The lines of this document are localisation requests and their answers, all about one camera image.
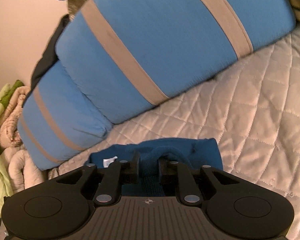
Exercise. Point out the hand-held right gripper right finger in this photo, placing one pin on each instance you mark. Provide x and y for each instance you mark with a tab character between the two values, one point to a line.
163	168

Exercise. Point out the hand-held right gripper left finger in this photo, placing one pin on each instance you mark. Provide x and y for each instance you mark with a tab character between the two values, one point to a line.
135	166

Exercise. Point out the dark blue sweatshirt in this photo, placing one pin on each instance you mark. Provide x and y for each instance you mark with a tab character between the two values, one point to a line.
165	150

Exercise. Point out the blue pillow with grey stripes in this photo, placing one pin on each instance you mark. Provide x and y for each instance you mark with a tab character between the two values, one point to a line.
170	45
62	120

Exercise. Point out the beige comforter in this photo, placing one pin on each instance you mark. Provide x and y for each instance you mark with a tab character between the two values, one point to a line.
17	135

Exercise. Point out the black cloth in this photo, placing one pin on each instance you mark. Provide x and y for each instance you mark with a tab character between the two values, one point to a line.
46	62

